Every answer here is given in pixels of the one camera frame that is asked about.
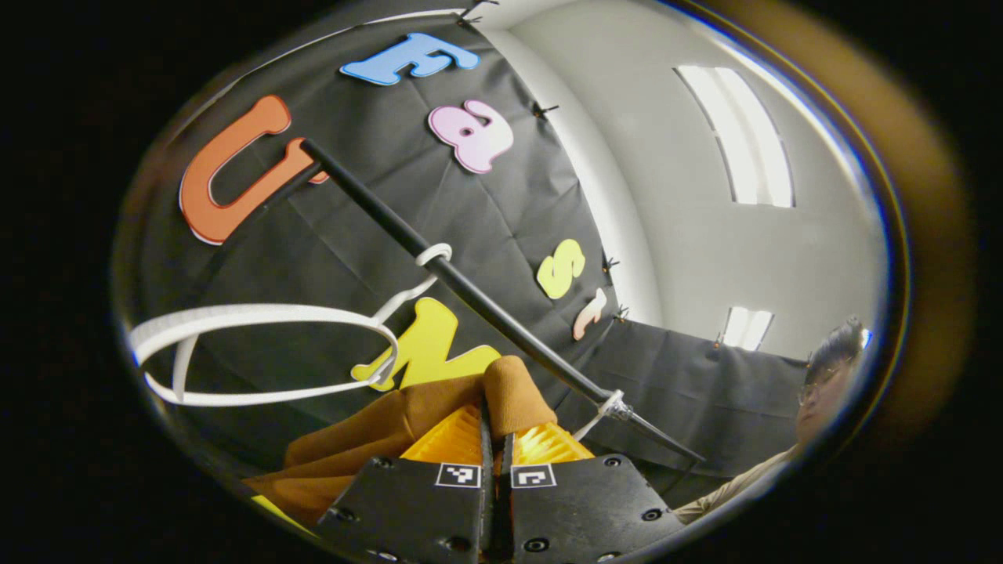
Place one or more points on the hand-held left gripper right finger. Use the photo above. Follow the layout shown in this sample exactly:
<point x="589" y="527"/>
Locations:
<point x="580" y="509"/>

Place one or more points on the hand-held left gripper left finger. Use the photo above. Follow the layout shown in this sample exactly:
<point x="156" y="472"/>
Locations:
<point x="415" y="509"/>

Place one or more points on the brown jacket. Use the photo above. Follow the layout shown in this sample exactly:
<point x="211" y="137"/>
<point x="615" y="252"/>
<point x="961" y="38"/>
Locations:
<point x="392" y="423"/>

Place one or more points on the white plastic hanger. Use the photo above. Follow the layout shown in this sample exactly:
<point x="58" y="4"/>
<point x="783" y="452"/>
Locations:
<point x="258" y="315"/>
<point x="613" y="403"/>

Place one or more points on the small ceiling light panel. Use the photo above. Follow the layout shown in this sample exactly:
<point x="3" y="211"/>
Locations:
<point x="746" y="327"/>

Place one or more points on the person's head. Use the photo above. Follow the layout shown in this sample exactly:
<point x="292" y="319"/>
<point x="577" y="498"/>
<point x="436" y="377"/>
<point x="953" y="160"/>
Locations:
<point x="831" y="376"/>

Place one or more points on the large ceiling light panel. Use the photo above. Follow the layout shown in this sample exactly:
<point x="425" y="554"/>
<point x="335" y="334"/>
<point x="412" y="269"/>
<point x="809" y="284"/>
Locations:
<point x="740" y="133"/>

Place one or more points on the black clothes rail stand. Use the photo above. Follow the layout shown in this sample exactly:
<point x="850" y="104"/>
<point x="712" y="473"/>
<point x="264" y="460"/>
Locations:
<point x="470" y="294"/>

